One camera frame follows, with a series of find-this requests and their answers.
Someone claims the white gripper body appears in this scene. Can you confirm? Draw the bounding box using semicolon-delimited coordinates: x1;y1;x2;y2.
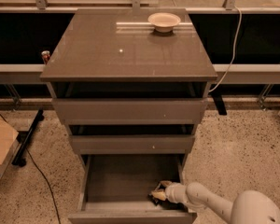
165;183;189;204

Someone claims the dark rxbar blueberry wrapper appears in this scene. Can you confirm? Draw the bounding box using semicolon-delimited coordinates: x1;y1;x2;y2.
150;189;166;204

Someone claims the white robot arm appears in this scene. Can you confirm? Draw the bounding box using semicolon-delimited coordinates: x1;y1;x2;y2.
150;180;280;224

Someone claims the grey open bottom drawer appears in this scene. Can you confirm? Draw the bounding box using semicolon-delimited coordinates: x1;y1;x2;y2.
69;154;197;224

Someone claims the grey middle drawer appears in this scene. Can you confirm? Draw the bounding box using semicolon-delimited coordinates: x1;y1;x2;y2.
69;135;195;154

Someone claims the grey drawer cabinet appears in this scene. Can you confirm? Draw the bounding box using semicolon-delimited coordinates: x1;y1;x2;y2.
39;7;218;161

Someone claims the grey top drawer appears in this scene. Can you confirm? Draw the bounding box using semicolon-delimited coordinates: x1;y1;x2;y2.
52;99;207;125

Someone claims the black stand foot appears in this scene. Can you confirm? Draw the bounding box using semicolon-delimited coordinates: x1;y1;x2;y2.
12;110;44;167

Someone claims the white paper bowl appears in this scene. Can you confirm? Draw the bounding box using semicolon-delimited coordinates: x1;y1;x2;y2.
147;12;181;33

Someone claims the brown cardboard box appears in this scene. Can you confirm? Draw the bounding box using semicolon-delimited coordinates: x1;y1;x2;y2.
0;116;19;180

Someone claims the red soda can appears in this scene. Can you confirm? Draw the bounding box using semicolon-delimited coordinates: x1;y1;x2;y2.
41;50;50;64

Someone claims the black bracket leg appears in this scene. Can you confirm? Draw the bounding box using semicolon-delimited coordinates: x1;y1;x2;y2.
211;88;227;116

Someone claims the white cable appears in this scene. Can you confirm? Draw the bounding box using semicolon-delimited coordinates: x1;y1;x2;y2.
208;7;243;94

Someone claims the black floor cable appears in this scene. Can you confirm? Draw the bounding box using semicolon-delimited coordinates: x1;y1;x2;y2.
0;105;63;224

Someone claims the grey metal rail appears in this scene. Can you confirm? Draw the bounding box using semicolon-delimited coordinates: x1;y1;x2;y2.
0;64;280;84

